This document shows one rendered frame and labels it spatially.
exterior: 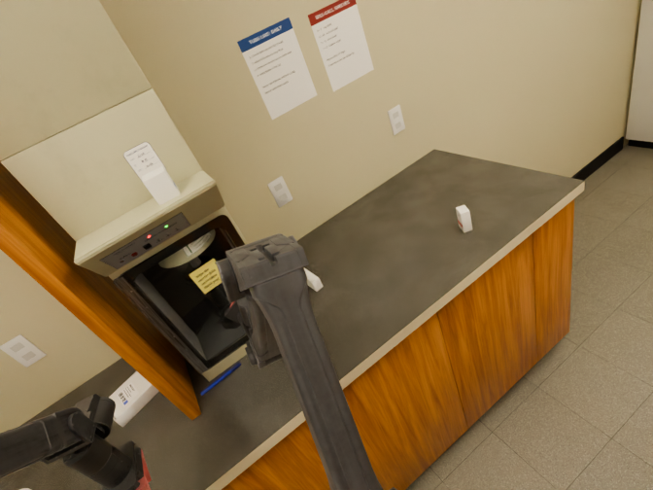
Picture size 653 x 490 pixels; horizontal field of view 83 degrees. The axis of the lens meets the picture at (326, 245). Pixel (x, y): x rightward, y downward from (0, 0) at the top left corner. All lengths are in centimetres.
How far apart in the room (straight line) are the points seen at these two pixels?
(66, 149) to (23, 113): 9
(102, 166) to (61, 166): 7
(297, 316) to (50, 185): 67
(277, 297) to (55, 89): 66
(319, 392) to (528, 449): 155
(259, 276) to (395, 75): 144
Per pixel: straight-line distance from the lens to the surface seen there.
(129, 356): 104
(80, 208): 97
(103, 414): 87
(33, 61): 93
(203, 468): 112
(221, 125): 141
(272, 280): 41
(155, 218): 86
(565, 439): 195
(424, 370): 133
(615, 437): 199
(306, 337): 42
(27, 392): 174
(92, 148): 94
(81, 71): 93
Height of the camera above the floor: 177
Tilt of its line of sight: 34 degrees down
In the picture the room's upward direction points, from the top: 24 degrees counter-clockwise
